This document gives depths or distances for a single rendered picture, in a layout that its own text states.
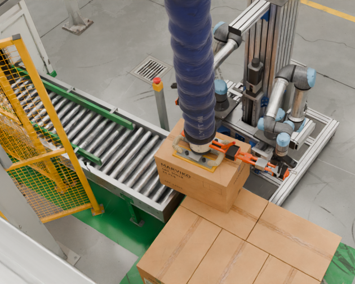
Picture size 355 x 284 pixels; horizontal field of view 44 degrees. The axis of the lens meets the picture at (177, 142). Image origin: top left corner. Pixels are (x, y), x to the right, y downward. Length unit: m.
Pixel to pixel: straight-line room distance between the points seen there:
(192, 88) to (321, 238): 1.61
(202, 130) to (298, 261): 1.23
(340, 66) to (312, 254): 2.70
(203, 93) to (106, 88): 2.82
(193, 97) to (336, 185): 2.21
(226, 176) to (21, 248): 2.62
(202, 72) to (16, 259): 2.05
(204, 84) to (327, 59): 3.16
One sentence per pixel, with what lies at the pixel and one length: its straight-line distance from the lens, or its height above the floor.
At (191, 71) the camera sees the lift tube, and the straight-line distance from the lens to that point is 2.50.
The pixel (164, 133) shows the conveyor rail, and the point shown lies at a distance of 3.99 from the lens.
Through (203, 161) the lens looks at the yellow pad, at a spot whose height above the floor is 1.10.
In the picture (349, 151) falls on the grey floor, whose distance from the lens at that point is 4.73.
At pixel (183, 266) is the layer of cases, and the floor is 0.54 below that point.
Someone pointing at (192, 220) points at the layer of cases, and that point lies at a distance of 3.55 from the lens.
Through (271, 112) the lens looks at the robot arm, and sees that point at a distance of 2.85.
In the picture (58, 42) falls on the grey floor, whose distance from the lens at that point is 6.18.
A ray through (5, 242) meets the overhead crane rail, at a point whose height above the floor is 3.21.
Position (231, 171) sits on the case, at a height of 1.07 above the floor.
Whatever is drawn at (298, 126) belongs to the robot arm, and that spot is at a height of 1.23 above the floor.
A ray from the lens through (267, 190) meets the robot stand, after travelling 4.09.
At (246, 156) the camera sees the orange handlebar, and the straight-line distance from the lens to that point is 3.05.
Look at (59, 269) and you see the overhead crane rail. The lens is 0.56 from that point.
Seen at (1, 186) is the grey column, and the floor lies 1.34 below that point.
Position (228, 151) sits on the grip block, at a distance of 3.07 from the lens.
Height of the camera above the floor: 3.70
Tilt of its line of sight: 52 degrees down
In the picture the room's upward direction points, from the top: 8 degrees counter-clockwise
